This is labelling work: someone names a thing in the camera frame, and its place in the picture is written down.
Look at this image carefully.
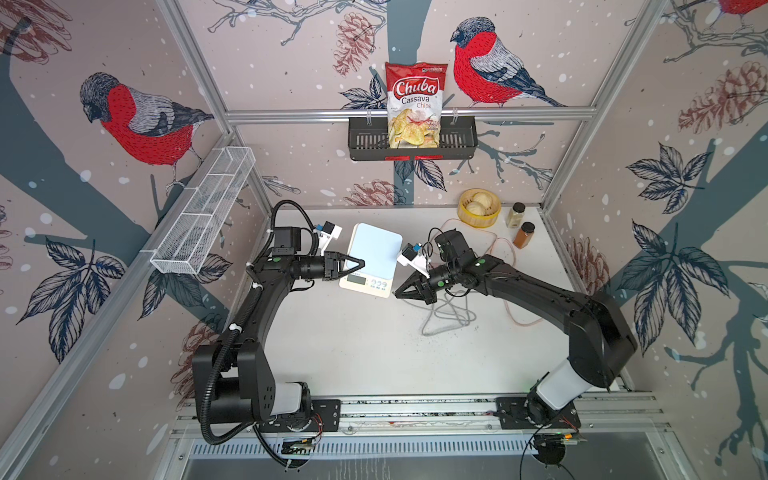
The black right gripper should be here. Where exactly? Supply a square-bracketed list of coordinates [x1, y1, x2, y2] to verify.
[392, 265, 459, 307]

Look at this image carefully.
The grey USB cable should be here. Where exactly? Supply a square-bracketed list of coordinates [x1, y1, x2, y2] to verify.
[419, 287, 478, 337]

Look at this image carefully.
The blue white electronic scale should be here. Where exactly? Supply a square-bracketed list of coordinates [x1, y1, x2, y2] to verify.
[339, 223, 403, 298]

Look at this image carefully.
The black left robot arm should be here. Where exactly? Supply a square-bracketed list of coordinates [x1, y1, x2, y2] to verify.
[191, 215, 365, 470]

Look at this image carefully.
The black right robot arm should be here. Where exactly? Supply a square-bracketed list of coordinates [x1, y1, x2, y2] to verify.
[395, 229, 638, 436]

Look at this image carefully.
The yellow bamboo steamer basket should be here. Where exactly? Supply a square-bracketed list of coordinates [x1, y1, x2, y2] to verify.
[457, 188, 501, 229]

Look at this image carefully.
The white bun in steamer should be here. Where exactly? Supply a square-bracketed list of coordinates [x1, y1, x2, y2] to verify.
[465, 191, 493, 216]

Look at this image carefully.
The orange spice jar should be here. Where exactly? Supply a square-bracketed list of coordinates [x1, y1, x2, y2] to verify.
[513, 221, 535, 249]

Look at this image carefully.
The pale spice jar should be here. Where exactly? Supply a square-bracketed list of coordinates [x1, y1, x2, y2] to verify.
[506, 202, 526, 229]

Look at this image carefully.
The red Chuba chips bag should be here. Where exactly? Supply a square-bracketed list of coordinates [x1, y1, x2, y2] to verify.
[385, 62, 448, 149]

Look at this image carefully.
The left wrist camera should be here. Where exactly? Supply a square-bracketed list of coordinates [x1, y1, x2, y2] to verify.
[315, 221, 342, 255]

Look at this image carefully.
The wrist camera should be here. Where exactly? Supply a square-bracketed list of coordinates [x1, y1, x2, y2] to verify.
[397, 243, 430, 278]
[315, 221, 342, 255]

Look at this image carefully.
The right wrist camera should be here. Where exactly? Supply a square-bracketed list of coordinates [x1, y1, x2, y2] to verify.
[397, 243, 430, 278]

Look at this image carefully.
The black wall basket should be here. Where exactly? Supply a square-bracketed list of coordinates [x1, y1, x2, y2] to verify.
[348, 116, 479, 161]

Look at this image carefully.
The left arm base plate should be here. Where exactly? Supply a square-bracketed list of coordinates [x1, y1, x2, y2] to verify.
[258, 399, 342, 434]

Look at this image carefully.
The white wire mesh shelf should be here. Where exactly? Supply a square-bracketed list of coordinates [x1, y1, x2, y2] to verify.
[150, 146, 255, 275]

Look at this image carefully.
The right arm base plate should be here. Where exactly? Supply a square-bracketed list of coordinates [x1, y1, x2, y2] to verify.
[494, 395, 581, 430]

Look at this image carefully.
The aluminium frame crossbar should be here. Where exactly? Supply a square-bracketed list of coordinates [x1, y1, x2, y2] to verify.
[225, 106, 599, 126]

